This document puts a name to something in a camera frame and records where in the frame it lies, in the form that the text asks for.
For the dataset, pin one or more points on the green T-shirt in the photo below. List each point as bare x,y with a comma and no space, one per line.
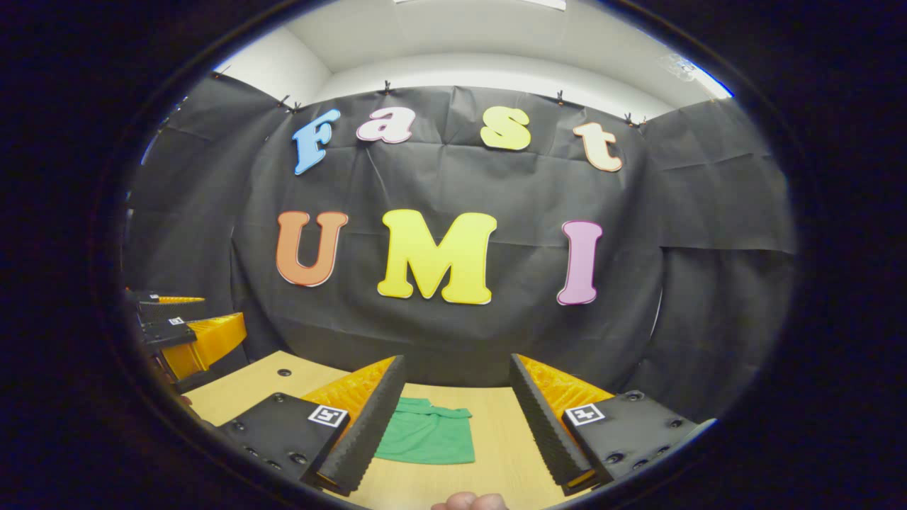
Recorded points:
425,435

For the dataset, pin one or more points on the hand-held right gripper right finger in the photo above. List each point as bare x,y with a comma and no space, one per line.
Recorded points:
545,432

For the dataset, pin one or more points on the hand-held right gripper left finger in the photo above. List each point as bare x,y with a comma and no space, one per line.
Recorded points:
368,432

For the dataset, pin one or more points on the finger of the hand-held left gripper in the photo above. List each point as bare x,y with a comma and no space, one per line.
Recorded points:
145,297
170,333

